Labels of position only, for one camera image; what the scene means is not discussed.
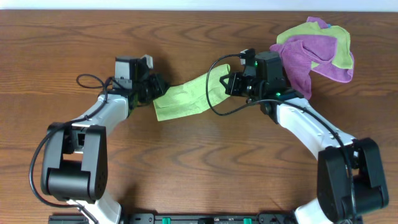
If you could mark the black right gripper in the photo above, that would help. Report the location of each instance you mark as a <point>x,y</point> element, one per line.
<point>232,88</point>

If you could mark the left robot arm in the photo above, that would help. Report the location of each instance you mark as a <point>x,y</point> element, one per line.
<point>75,163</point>

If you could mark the olive green cloth in pile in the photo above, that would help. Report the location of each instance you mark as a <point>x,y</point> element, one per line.
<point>342,58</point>

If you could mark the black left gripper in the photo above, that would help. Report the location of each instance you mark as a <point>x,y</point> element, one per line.
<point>157,87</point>

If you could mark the light green microfiber cloth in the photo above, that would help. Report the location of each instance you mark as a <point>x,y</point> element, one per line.
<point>192,97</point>

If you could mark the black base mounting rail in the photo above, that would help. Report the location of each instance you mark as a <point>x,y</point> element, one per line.
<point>150,218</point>

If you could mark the purple microfiber cloth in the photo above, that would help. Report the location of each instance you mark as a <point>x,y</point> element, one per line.
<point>302,54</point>

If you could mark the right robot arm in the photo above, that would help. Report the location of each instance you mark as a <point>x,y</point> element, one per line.
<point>350,174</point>

